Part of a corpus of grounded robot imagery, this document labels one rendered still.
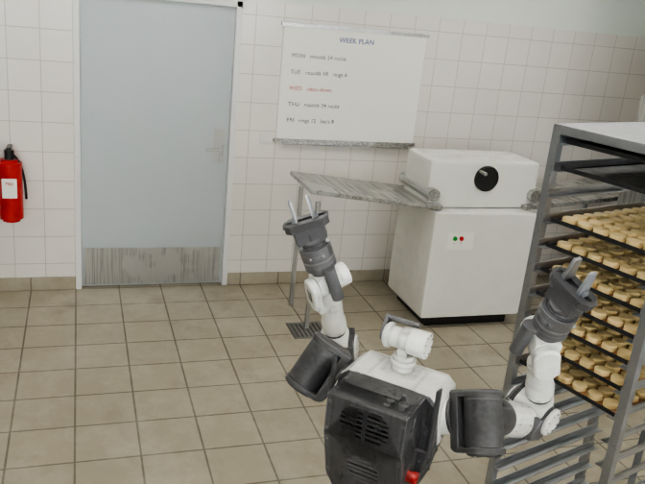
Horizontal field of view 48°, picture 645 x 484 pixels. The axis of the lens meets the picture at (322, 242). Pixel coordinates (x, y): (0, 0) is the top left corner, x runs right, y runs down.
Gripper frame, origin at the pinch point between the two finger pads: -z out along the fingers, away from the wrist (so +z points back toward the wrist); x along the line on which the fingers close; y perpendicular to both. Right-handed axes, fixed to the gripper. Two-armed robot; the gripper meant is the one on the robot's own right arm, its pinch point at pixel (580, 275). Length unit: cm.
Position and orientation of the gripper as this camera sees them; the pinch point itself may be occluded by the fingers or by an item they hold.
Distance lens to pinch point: 169.7
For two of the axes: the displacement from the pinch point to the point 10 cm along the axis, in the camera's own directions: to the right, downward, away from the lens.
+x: -4.7, -6.5, 6.0
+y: 8.6, -2.0, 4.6
